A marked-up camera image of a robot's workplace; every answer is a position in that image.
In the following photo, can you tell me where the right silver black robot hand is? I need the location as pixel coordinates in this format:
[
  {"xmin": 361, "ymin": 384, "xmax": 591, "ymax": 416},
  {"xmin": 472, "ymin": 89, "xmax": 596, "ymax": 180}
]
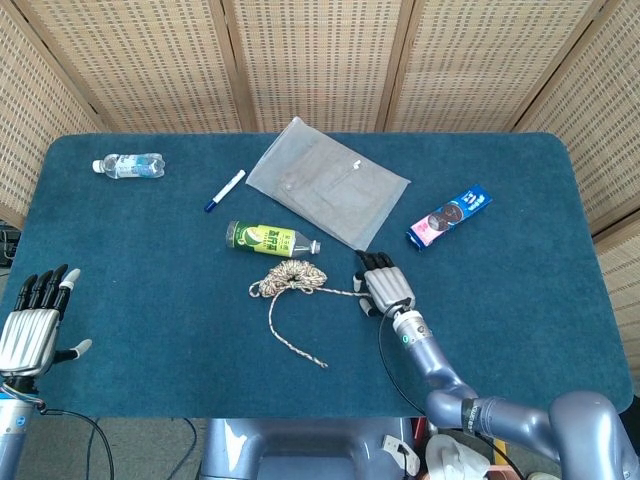
[{"xmin": 351, "ymin": 249, "xmax": 417, "ymax": 319}]

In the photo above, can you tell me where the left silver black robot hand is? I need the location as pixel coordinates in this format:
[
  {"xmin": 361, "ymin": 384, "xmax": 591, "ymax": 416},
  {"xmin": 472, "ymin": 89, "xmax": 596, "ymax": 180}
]
[{"xmin": 0, "ymin": 263, "xmax": 94, "ymax": 379}]

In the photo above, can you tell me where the clear water bottle blue label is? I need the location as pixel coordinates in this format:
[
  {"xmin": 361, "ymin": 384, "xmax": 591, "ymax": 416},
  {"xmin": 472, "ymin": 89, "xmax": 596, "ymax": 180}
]
[{"xmin": 91, "ymin": 152, "xmax": 167, "ymax": 181}]

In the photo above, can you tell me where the blue floor cable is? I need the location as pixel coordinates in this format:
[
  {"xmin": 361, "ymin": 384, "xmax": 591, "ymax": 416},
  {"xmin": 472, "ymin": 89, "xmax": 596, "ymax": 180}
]
[{"xmin": 85, "ymin": 417, "xmax": 101, "ymax": 480}]

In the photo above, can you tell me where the empty bottle green yellow label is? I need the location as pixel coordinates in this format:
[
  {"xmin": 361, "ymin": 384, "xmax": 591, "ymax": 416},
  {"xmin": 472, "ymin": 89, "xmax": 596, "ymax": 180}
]
[{"xmin": 224, "ymin": 220, "xmax": 322, "ymax": 259}]

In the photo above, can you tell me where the white marker pen blue cap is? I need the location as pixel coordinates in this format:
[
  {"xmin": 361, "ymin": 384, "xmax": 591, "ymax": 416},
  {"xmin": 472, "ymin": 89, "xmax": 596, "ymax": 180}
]
[{"xmin": 203, "ymin": 169, "xmax": 247, "ymax": 214}]

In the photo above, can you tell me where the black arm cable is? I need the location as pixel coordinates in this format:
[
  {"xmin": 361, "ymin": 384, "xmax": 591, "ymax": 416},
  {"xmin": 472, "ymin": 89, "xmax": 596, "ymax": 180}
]
[
  {"xmin": 378, "ymin": 312, "xmax": 526, "ymax": 480},
  {"xmin": 34, "ymin": 407, "xmax": 114, "ymax": 480}
]

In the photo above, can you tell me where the black device beside table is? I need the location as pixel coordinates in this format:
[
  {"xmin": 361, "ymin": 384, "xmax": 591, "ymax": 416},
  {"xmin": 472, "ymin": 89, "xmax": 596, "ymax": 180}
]
[{"xmin": 0, "ymin": 219, "xmax": 21, "ymax": 269}]

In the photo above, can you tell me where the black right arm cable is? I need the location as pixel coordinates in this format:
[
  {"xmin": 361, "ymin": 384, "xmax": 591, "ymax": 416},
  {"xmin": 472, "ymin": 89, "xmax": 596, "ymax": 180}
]
[{"xmin": 378, "ymin": 312, "xmax": 526, "ymax": 480}]

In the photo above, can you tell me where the blue pink cookie package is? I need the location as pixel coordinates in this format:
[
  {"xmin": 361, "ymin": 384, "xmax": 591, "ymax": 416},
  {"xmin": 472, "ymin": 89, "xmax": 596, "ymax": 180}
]
[{"xmin": 405, "ymin": 183, "xmax": 494, "ymax": 253}]

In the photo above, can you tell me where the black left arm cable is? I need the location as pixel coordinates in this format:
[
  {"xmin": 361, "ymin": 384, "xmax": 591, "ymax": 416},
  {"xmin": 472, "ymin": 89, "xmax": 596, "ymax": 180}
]
[{"xmin": 34, "ymin": 407, "xmax": 114, "ymax": 480}]

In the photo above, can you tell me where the woven bamboo screen panel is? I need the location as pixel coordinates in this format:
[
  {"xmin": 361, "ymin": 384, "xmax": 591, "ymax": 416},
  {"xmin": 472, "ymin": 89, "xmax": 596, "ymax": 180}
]
[
  {"xmin": 509, "ymin": 0, "xmax": 640, "ymax": 236},
  {"xmin": 0, "ymin": 0, "xmax": 106, "ymax": 231},
  {"xmin": 592, "ymin": 224, "xmax": 640, "ymax": 376},
  {"xmin": 219, "ymin": 0, "xmax": 416, "ymax": 134},
  {"xmin": 384, "ymin": 0, "xmax": 621, "ymax": 134},
  {"xmin": 12, "ymin": 0, "xmax": 259, "ymax": 135}
]

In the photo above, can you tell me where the blue-grey robot torso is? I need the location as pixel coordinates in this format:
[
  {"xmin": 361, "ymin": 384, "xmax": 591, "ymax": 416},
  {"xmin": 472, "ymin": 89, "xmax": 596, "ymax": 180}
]
[{"xmin": 199, "ymin": 417, "xmax": 416, "ymax": 480}]

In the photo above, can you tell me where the white crumpled plastic bag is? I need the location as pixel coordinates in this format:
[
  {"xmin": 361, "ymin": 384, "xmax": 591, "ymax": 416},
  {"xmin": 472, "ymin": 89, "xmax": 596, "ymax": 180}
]
[{"xmin": 424, "ymin": 433, "xmax": 491, "ymax": 480}]

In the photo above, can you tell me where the beige speckled braided rope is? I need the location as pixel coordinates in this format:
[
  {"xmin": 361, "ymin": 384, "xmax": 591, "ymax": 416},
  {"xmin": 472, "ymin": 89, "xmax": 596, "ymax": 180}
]
[{"xmin": 248, "ymin": 259, "xmax": 374, "ymax": 370}]

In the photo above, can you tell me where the blue felt table cover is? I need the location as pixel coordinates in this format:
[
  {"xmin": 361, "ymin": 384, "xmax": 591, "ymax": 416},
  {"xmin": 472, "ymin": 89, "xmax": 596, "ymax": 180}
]
[{"xmin": 0, "ymin": 131, "xmax": 634, "ymax": 420}]

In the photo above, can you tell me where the translucent plastic zip bag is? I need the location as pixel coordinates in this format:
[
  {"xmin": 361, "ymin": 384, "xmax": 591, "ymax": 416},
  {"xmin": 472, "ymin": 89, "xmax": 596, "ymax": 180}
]
[{"xmin": 245, "ymin": 116, "xmax": 412, "ymax": 253}]

